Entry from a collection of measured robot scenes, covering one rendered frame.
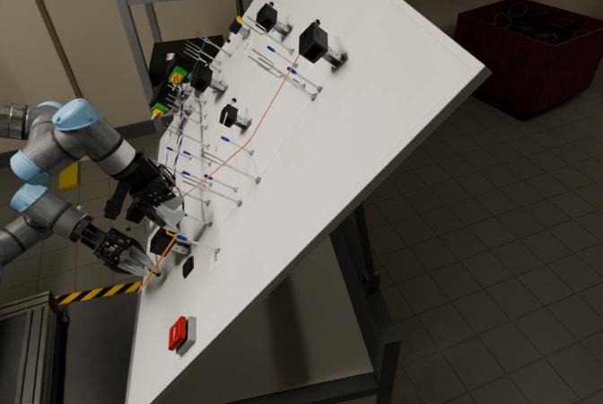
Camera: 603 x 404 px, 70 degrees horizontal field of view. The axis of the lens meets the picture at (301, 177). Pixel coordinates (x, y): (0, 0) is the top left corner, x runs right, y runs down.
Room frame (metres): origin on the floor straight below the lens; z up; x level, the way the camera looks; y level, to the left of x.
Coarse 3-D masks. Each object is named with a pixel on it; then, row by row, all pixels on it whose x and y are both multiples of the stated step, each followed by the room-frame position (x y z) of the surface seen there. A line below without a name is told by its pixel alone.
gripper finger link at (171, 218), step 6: (156, 210) 0.71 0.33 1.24; (162, 210) 0.72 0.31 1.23; (168, 210) 0.72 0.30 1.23; (174, 210) 0.72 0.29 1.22; (180, 210) 0.72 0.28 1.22; (162, 216) 0.71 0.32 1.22; (168, 216) 0.71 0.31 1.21; (174, 216) 0.72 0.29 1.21; (180, 216) 0.72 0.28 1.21; (168, 222) 0.71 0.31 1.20; (174, 222) 0.71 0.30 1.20; (168, 228) 0.70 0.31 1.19; (174, 228) 0.71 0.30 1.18
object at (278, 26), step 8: (264, 8) 1.13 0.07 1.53; (272, 8) 1.15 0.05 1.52; (264, 16) 1.10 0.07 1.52; (272, 16) 1.12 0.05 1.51; (256, 24) 1.11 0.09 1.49; (264, 24) 1.14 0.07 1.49; (272, 24) 1.11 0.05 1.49; (280, 24) 1.14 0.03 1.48; (280, 32) 1.14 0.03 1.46; (288, 32) 1.13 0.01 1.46
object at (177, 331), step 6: (180, 318) 0.51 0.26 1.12; (174, 324) 0.51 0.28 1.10; (180, 324) 0.50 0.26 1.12; (186, 324) 0.51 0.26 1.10; (174, 330) 0.49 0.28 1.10; (180, 330) 0.48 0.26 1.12; (186, 330) 0.49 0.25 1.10; (174, 336) 0.48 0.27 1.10; (180, 336) 0.47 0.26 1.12; (186, 336) 0.48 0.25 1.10; (174, 342) 0.47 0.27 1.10; (180, 342) 0.47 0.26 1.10; (168, 348) 0.47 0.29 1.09; (174, 348) 0.46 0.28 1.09
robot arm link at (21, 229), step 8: (8, 224) 0.76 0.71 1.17; (16, 224) 0.76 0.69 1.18; (24, 224) 0.76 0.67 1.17; (16, 232) 0.74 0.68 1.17; (24, 232) 0.75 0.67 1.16; (32, 232) 0.75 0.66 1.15; (40, 232) 0.76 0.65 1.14; (48, 232) 0.78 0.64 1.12; (24, 240) 0.73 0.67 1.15; (32, 240) 0.74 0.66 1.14; (40, 240) 0.77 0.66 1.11
